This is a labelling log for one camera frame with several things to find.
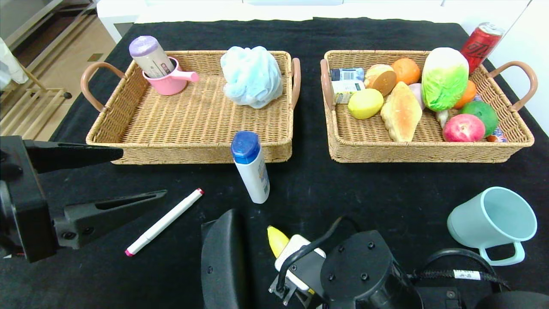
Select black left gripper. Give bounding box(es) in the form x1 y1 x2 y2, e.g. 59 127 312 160
0 136 168 263

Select yellow banana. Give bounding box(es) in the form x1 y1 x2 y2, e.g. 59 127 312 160
267 226 290 258

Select yellow lemon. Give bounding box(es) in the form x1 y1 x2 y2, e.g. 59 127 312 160
348 88 384 120

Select pink round bun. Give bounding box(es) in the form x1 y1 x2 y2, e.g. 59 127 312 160
364 64 398 97

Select light teal mug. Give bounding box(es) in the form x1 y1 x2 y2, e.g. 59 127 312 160
447 187 538 267

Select wicker basket with toiletries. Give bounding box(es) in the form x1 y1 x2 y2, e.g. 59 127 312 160
81 50 302 165

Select wicker basket with food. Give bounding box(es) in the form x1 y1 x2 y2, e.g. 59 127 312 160
320 49 538 164

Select white marker pink ends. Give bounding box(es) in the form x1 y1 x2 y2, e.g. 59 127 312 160
124 188 205 258

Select black table cloth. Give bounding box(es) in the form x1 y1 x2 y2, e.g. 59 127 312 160
0 17 549 309

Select wooden rolling rack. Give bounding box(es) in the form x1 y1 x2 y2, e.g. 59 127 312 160
0 60 73 131

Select pink plastic cup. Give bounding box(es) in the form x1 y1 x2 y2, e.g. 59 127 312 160
142 57 200 96

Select white hanging cloth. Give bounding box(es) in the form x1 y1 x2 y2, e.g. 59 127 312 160
0 36 28 85

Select purple capped bottle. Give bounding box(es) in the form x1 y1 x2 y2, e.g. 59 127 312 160
129 36 176 79

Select black curved plastic object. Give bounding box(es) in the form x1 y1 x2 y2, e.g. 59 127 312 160
201 209 251 309

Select white bottle blue cap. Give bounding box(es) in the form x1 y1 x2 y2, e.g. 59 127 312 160
231 130 271 204

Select grey metal shelf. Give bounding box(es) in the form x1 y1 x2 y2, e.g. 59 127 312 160
0 0 97 56

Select light blue bath loofah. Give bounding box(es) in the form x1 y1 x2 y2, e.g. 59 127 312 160
220 46 284 109

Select white juice carton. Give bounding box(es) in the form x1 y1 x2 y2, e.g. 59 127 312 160
332 80 365 105

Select small blue labelled bottle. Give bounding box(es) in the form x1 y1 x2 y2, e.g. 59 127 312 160
329 67 365 82

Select golden bread loaf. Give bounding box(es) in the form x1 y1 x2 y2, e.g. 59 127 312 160
380 82 423 143

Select large orange fruit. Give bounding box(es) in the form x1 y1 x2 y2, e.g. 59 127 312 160
392 58 421 85

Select pale pink onion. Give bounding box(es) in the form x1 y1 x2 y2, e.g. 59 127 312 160
410 83 426 110

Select green white napa cabbage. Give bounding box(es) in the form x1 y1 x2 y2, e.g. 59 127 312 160
421 47 470 112

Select red apple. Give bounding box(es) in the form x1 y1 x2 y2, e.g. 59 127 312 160
442 113 486 142

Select small orange fruit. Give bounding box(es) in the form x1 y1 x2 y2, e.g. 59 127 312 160
454 79 477 110

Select green round fruit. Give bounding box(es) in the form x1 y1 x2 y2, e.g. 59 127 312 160
460 100 499 137

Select red soda can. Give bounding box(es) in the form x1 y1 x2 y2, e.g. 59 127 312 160
460 22 504 73

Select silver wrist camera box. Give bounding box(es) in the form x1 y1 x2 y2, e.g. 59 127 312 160
274 234 326 292

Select black camera cable white label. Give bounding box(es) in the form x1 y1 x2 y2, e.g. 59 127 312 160
277 216 511 294

